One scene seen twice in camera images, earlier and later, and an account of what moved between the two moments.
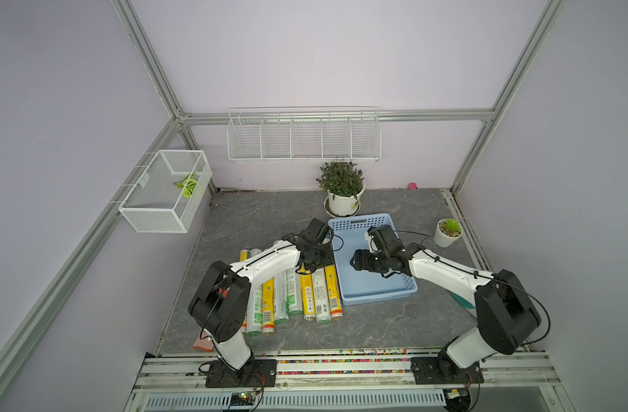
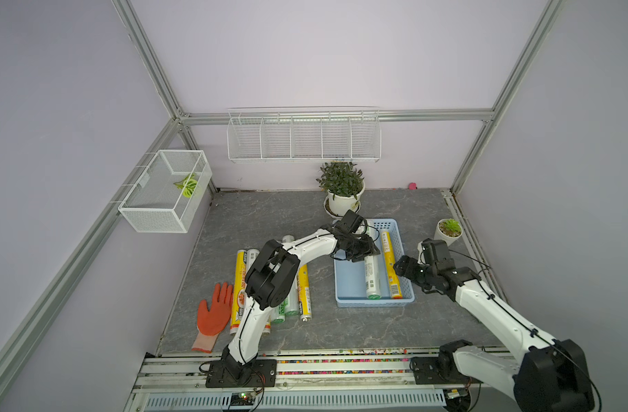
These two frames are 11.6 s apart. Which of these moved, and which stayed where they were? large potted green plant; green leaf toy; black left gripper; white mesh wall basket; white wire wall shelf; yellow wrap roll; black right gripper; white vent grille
Moved: black left gripper; black right gripper
Stayed: white wire wall shelf; green leaf toy; white vent grille; large potted green plant; yellow wrap roll; white mesh wall basket
